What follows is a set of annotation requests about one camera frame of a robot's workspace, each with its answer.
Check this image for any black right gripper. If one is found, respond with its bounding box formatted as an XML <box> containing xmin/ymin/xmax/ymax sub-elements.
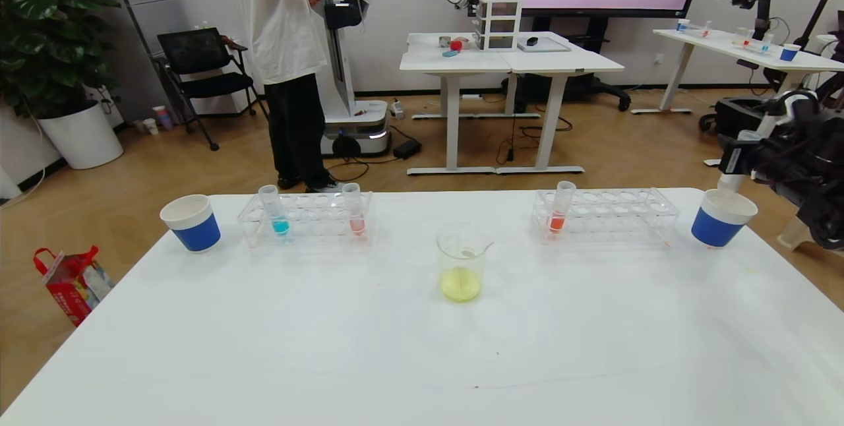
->
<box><xmin>717</xmin><ymin>133</ymin><xmax>792</xmax><ymax>176</ymax></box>

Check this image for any yellow pigment test tube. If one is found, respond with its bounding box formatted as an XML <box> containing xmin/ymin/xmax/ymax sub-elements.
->
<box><xmin>716</xmin><ymin>169</ymin><xmax>747</xmax><ymax>193</ymax></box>

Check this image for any red pigment test tube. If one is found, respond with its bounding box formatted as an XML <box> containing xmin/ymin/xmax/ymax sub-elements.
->
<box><xmin>547</xmin><ymin>180</ymin><xmax>578</xmax><ymax>235</ymax></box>
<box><xmin>342</xmin><ymin>183</ymin><xmax>367</xmax><ymax>237</ymax></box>

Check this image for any clear plastic test tube rack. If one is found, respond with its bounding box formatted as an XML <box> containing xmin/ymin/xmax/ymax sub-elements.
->
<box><xmin>237</xmin><ymin>191</ymin><xmax>375</xmax><ymax>249</ymax></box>
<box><xmin>531</xmin><ymin>188</ymin><xmax>681</xmax><ymax>245</ymax></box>

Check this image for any clear glass beaker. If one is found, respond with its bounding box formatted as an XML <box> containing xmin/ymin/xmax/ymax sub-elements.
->
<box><xmin>436</xmin><ymin>222</ymin><xmax>495</xmax><ymax>303</ymax></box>

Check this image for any blue pigment test tube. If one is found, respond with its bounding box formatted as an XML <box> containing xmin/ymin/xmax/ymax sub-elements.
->
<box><xmin>258</xmin><ymin>185</ymin><xmax>291</xmax><ymax>237</ymax></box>

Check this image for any blue and white paper cup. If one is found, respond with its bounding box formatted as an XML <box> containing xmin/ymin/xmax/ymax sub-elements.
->
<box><xmin>690</xmin><ymin>188</ymin><xmax>759</xmax><ymax>249</ymax></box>
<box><xmin>159</xmin><ymin>194</ymin><xmax>222</xmax><ymax>253</ymax></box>

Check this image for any beige plastic stool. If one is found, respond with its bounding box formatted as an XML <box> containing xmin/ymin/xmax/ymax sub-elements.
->
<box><xmin>778</xmin><ymin>215</ymin><xmax>822</xmax><ymax>252</ymax></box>

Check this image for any white standing desk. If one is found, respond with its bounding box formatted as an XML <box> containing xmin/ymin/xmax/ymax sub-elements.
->
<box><xmin>630</xmin><ymin>29</ymin><xmax>844</xmax><ymax>167</ymax></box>

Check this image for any black display stand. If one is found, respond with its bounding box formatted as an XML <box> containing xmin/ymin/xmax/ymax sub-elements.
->
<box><xmin>504</xmin><ymin>17</ymin><xmax>631</xmax><ymax>114</ymax></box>

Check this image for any white double desk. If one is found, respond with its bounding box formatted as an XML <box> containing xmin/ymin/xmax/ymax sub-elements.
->
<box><xmin>400</xmin><ymin>32</ymin><xmax>626</xmax><ymax>176</ymax></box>

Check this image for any white drawer organizer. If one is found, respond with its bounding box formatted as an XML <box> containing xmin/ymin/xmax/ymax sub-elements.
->
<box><xmin>474</xmin><ymin>0</ymin><xmax>523</xmax><ymax>52</ymax></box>

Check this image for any white mobile robot body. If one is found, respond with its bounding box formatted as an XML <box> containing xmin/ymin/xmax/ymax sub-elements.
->
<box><xmin>310</xmin><ymin>0</ymin><xmax>391</xmax><ymax>158</ymax></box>

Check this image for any person in white shirt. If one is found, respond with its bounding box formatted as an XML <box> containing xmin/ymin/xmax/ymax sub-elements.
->
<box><xmin>231</xmin><ymin>0</ymin><xmax>377</xmax><ymax>193</ymax></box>

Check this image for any black folding chair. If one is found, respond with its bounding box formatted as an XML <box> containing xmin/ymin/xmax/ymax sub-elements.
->
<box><xmin>156</xmin><ymin>26</ymin><xmax>270</xmax><ymax>152</ymax></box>

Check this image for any white plant pot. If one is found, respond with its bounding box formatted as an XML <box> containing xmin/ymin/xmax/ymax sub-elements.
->
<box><xmin>36</xmin><ymin>100</ymin><xmax>124</xmax><ymax>170</ymax></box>

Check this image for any red shopping bag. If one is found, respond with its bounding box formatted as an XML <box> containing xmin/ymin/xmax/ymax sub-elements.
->
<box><xmin>33</xmin><ymin>245</ymin><xmax>114</xmax><ymax>328</ymax></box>

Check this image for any green leafy plant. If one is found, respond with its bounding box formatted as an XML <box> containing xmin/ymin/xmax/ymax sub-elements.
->
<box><xmin>0</xmin><ymin>0</ymin><xmax>123</xmax><ymax>121</ymax></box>

